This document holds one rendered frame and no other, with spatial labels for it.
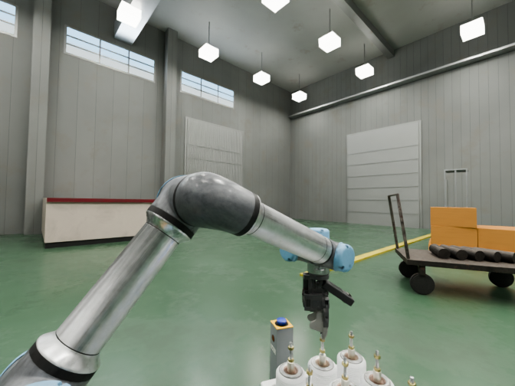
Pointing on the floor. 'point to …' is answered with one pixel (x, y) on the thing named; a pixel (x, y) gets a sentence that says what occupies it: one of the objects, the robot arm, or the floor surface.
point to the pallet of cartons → (467, 230)
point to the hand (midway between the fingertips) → (324, 332)
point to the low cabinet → (91, 220)
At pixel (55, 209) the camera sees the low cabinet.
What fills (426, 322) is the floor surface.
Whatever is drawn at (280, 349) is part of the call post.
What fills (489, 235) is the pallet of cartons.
